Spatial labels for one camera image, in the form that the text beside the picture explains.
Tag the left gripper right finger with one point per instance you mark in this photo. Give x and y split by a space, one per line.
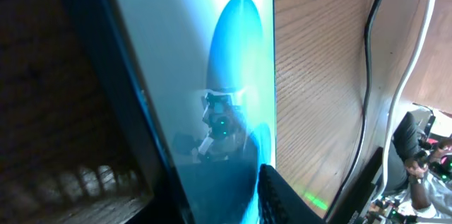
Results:
278 203

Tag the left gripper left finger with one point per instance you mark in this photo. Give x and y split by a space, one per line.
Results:
102 194

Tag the Samsung Galaxy smartphone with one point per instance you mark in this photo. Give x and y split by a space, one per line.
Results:
192 83

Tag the person at teleoperation station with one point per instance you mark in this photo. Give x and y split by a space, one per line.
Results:
410 182

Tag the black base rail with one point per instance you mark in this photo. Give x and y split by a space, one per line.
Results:
354 206

